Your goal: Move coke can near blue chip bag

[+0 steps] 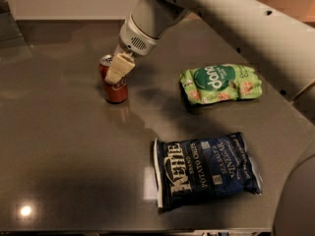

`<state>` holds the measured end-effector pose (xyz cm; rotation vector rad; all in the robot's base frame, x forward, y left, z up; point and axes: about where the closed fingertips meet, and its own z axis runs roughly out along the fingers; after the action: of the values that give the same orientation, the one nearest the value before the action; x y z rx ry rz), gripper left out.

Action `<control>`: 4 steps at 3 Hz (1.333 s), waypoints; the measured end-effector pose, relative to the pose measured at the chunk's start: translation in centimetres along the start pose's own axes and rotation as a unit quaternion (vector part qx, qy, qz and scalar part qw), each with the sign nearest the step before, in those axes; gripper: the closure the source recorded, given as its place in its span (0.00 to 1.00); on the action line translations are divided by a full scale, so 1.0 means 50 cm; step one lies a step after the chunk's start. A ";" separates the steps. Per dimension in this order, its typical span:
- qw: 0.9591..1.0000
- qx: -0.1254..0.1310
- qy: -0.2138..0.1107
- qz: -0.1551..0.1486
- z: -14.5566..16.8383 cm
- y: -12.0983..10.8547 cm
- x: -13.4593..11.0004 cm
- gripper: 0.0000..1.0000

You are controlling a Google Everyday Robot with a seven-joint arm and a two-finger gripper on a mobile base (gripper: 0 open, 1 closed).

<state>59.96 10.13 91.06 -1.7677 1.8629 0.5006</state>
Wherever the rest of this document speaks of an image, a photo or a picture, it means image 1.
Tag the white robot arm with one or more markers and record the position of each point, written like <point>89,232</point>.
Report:
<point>282,48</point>

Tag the blue Kettle chip bag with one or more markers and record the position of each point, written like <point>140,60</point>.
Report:
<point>211,167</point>

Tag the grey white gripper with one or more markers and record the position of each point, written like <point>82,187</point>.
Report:
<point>135,39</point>

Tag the red coke can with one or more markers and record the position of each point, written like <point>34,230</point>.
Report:
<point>112,93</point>

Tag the green chip bag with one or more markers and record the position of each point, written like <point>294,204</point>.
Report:
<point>218,83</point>

